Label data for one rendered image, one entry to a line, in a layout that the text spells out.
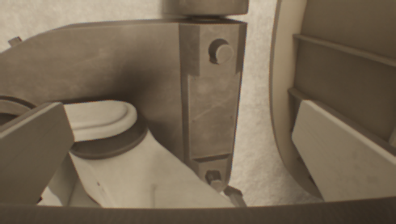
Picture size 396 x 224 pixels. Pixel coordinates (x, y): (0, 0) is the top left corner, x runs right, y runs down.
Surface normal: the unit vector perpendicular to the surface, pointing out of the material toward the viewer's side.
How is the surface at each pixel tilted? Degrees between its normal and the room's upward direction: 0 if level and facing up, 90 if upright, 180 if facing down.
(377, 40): 90
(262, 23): 0
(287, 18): 0
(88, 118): 90
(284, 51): 0
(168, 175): 90
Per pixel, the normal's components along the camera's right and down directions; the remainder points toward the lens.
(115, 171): 0.00, -0.88
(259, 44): 0.22, 0.47
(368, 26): -0.97, 0.07
